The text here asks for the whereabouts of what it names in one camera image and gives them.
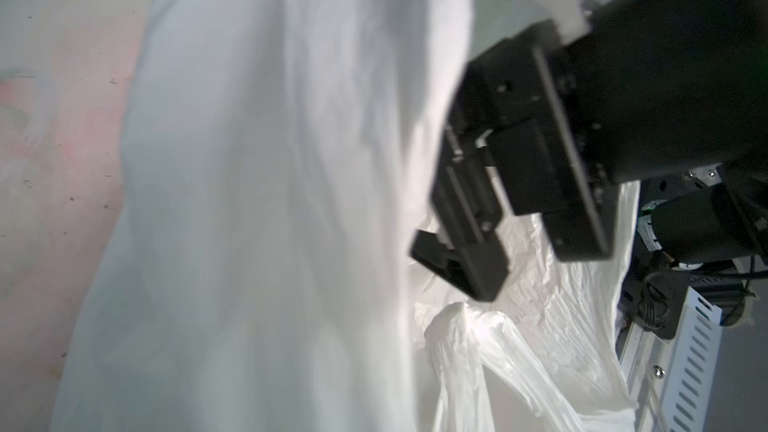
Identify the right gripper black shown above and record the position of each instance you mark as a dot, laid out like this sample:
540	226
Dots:
518	96

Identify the white plastic bag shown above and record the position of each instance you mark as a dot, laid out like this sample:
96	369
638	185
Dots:
277	157

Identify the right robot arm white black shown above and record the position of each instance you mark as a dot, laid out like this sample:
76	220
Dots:
665	86

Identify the white vented cable duct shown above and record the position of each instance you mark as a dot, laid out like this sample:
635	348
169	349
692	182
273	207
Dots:
672	380

